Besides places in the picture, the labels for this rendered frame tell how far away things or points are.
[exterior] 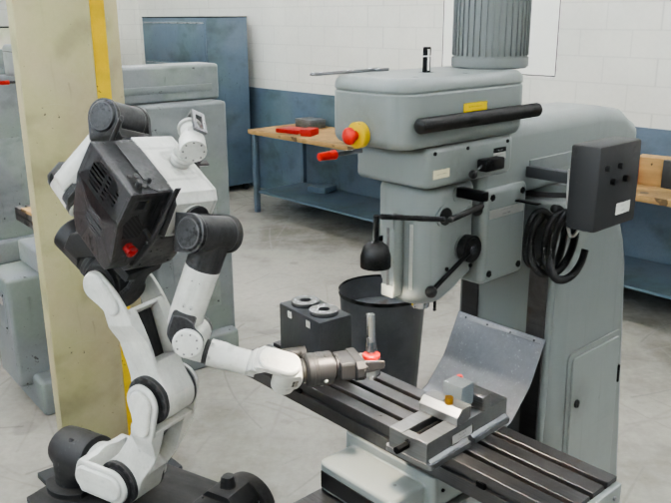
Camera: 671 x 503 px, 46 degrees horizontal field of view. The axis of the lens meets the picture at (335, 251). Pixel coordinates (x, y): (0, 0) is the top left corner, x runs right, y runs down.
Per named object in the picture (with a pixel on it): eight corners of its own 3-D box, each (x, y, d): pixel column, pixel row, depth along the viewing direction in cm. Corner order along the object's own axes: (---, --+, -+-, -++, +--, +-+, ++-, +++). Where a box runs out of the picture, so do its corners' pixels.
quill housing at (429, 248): (427, 314, 196) (430, 188, 187) (368, 293, 211) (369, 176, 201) (474, 296, 208) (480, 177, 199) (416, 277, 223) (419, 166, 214)
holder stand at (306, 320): (320, 380, 238) (319, 318, 232) (280, 356, 255) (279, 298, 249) (351, 370, 245) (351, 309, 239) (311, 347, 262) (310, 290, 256)
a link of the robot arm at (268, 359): (298, 376, 197) (246, 362, 197) (293, 392, 204) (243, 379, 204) (304, 354, 201) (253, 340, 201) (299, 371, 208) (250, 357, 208)
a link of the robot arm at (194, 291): (153, 347, 197) (179, 267, 191) (166, 330, 209) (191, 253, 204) (197, 363, 197) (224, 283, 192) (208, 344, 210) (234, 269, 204)
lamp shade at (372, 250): (357, 269, 182) (357, 245, 180) (362, 260, 189) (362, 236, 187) (388, 271, 181) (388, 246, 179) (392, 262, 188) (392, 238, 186)
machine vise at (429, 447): (429, 472, 190) (431, 431, 187) (383, 449, 201) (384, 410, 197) (510, 421, 214) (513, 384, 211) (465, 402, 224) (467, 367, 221)
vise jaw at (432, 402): (456, 426, 197) (457, 412, 196) (417, 410, 206) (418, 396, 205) (470, 418, 201) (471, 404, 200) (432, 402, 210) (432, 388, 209)
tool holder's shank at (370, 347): (367, 356, 208) (366, 317, 204) (362, 352, 210) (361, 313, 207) (378, 354, 209) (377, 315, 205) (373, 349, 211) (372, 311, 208)
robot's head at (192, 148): (172, 165, 196) (186, 137, 192) (169, 141, 203) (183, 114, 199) (197, 172, 199) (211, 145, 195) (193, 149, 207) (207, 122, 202)
